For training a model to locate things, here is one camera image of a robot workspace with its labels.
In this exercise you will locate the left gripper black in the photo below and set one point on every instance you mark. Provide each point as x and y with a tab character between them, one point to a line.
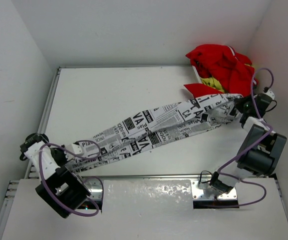
64	159

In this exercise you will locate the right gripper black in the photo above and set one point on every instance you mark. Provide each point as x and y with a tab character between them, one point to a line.
240	102

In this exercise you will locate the newspaper print trousers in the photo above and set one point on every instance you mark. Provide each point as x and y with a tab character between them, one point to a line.
156	127

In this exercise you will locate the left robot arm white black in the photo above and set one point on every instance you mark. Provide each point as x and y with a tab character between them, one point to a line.
61	189

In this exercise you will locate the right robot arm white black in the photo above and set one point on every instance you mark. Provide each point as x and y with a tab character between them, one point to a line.
260	150

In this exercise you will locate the red trousers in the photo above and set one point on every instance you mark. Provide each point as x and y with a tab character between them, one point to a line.
207	55

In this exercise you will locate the white front cover board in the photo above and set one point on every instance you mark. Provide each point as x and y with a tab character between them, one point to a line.
153	210

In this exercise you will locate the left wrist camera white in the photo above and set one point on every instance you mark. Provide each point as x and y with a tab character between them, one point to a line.
77	149

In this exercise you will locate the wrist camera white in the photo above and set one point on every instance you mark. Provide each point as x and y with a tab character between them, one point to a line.
77	149
268	92

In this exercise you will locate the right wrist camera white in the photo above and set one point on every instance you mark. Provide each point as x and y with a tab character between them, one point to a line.
268	92

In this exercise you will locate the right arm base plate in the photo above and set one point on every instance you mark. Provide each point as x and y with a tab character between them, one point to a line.
202	192

